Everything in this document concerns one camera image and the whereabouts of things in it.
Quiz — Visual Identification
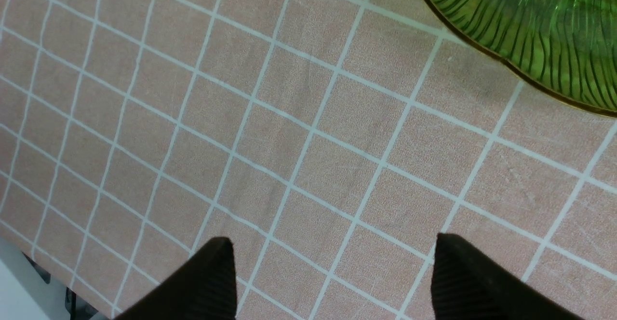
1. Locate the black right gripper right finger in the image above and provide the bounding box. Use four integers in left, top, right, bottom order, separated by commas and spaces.
430, 233, 579, 320

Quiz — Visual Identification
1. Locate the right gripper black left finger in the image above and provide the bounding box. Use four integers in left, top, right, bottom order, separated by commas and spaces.
116, 237, 238, 320

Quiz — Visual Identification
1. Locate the pink checkered tablecloth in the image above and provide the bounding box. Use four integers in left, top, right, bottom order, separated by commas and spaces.
1, 0, 616, 320

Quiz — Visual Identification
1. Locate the green ribbed glass plate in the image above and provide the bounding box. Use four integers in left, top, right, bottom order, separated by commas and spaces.
424, 0, 617, 118

